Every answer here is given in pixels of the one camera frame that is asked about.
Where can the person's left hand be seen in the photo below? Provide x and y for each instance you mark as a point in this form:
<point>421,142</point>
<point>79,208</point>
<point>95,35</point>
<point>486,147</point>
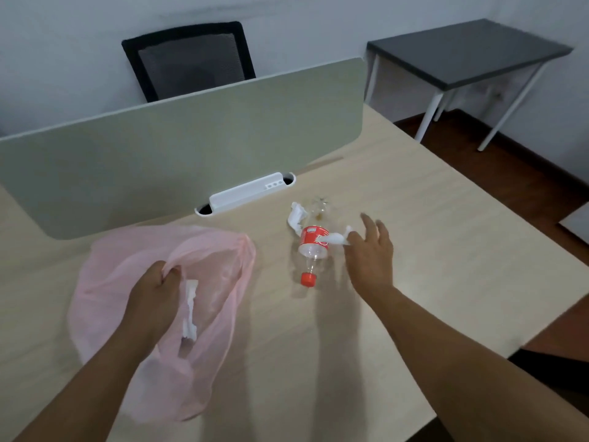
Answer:
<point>154,303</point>

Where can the person's right hand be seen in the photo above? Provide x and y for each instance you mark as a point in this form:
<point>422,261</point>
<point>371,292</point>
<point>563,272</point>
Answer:
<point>372,262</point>

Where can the pink plastic bag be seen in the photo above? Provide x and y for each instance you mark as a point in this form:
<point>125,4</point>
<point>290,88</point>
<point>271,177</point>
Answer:
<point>110,271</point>

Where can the clear bottle red cap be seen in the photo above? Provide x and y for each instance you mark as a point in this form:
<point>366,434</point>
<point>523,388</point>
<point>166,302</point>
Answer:
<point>314,246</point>

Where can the white tissues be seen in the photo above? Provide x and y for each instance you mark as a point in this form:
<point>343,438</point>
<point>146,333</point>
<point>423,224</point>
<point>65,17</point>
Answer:
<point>297,218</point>

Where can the person's right forearm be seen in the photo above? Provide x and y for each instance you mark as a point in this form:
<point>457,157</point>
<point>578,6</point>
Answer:
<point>460,363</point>

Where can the person's left forearm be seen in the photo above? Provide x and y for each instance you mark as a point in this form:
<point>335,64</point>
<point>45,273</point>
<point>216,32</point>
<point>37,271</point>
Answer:
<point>87,395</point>

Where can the light wooden table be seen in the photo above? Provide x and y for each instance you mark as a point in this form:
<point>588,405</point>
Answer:
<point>437,225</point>

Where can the dark grey side table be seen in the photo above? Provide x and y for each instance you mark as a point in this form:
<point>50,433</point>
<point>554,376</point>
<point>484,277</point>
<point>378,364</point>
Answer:
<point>469,52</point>

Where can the black mesh office chair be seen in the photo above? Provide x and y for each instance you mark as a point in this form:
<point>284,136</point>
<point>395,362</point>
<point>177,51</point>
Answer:
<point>188,59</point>

